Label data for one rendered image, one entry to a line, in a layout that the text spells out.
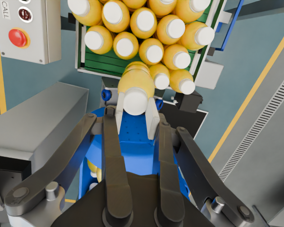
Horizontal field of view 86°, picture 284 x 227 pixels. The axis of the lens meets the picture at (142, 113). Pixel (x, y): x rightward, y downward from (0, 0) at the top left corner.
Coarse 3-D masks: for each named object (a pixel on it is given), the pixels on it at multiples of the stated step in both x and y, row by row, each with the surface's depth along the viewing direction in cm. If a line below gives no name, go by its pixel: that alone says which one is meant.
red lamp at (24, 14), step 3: (21, 9) 32; (24, 9) 32; (18, 12) 32; (21, 12) 32; (24, 12) 32; (27, 12) 32; (21, 15) 32; (24, 15) 32; (27, 15) 32; (30, 15) 33; (24, 18) 32; (27, 18) 32
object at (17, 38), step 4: (12, 32) 33; (16, 32) 33; (20, 32) 33; (12, 36) 33; (16, 36) 34; (20, 36) 34; (24, 36) 34; (12, 40) 34; (16, 40) 34; (20, 40) 34; (24, 40) 34; (16, 44) 34; (20, 44) 34; (24, 44) 34
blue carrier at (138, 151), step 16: (96, 112) 50; (128, 128) 45; (144, 128) 47; (96, 144) 36; (128, 144) 39; (144, 144) 40; (96, 160) 37; (128, 160) 35; (144, 160) 36; (80, 176) 49; (80, 192) 53
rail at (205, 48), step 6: (222, 0) 44; (222, 6) 44; (216, 12) 46; (216, 18) 46; (216, 24) 46; (204, 48) 50; (204, 54) 50; (198, 60) 53; (204, 60) 51; (198, 66) 52; (198, 72) 52
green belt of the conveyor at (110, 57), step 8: (208, 8) 51; (88, 48) 54; (88, 56) 56; (96, 56) 56; (104, 56) 56; (112, 56) 56; (136, 56) 56; (192, 56) 57; (88, 64) 57; (96, 64) 57; (104, 64) 57; (112, 64) 58; (120, 64) 58; (112, 72) 59; (120, 72) 59
